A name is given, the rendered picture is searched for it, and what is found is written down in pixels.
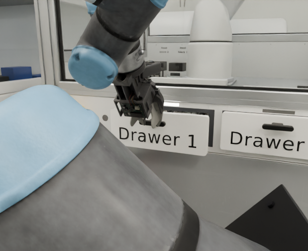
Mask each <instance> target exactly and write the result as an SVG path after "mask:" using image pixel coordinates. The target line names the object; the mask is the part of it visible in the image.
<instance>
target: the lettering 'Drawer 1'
mask: <svg viewBox="0 0 308 251"><path fill-rule="evenodd" d="M121 129H125V130H126V131H127V137H126V138H121ZM131 133H132V140H133V134H134V133H137V132H136V131H135V132H134V133H133V132H131ZM140 133H142V134H144V136H139V137H138V140H139V141H140V142H143V141H144V142H146V136H145V133H143V132H139V134H140ZM166 136H168V137H169V139H164V137H166ZM189 136H192V146H189V147H192V148H196V146H194V135H189ZM128 137H129V132H128V130H127V129H126V128H123V127H119V139H127V138H128ZM140 137H144V140H140ZM154 137H155V141H156V143H158V141H159V138H160V134H159V135H158V139H156V135H155V134H153V137H152V139H151V136H150V134H149V138H150V142H151V143H152V142H153V138H154ZM176 138H180V137H179V136H177V137H176V136H174V145H176ZM162 140H163V143H164V144H166V145H170V143H165V142H164V140H170V141H171V137H170V136H169V135H165V136H163V139H162Z"/></svg>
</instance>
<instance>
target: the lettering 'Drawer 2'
mask: <svg viewBox="0 0 308 251"><path fill-rule="evenodd" d="M233 133H237V134H239V135H240V142H238V143H233V142H232V140H233ZM248 138H252V136H249V137H248V136H246V142H245V145H247V140H248ZM255 138H259V139H261V141H254V142H253V145H254V146H255V147H259V146H260V147H262V142H263V140H262V138H260V137H255ZM266 140H267V145H268V148H270V147H271V145H272V142H273V141H274V147H275V149H277V148H278V145H279V143H280V141H281V140H279V141H278V143H277V145H276V144H275V139H272V141H271V143H270V145H269V141H268V138H266ZM287 141H290V142H291V143H292V144H285V143H286V142H287ZM241 142H242V135H241V133H239V132H235V131H232V132H231V143H230V144H240V143H241ZM256 142H260V145H255V143H256ZM301 143H305V141H302V142H300V141H298V146H297V151H299V146H300V144H301ZM285 145H289V146H294V143H293V142H292V141H291V140H286V141H284V143H283V148H284V149H285V150H293V149H287V148H285Z"/></svg>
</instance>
